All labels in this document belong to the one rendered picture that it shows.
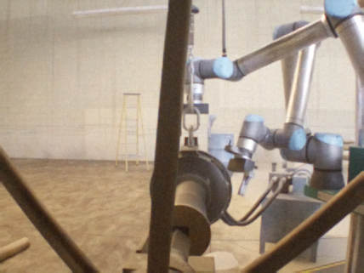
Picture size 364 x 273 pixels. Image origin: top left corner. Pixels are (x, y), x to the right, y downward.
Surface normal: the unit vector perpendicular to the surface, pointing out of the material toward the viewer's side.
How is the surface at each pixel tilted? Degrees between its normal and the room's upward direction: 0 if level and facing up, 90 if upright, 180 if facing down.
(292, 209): 90
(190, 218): 90
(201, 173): 90
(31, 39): 90
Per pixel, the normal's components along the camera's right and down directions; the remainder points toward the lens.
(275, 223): -0.50, 0.05
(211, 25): -0.08, 0.05
